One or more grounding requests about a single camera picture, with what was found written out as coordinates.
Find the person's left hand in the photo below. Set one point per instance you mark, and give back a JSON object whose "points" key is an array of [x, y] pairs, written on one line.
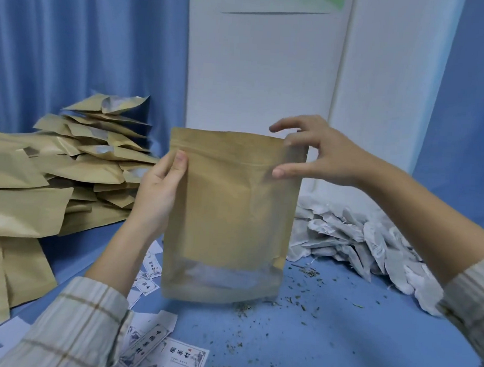
{"points": [[156, 197]]}

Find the person's right hand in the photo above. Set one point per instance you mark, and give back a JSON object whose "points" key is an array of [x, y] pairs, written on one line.
{"points": [[332, 157]]}

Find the kraft pouch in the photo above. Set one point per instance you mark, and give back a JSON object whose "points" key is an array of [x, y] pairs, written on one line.
{"points": [[232, 205]]}

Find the pile of white tea bags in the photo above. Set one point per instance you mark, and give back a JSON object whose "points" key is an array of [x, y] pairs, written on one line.
{"points": [[364, 240]]}

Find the pile of kraft pouches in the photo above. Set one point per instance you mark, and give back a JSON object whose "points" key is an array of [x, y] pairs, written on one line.
{"points": [[35, 186]]}

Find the white paper labels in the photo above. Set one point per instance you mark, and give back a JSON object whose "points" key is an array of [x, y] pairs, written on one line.
{"points": [[156, 347]]}

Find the person's left forearm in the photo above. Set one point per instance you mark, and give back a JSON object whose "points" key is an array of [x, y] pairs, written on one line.
{"points": [[77, 314]]}

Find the person's right forearm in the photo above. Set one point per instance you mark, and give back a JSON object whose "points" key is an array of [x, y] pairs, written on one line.
{"points": [[437, 240]]}

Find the blue curtain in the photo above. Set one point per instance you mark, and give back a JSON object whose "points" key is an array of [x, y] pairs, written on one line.
{"points": [[468, 120], [71, 38]]}

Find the blue table cover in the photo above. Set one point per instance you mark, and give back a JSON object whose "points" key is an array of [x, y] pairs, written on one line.
{"points": [[338, 348]]}

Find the white wall pipe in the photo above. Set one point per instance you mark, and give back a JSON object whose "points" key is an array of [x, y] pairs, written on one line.
{"points": [[342, 53]]}

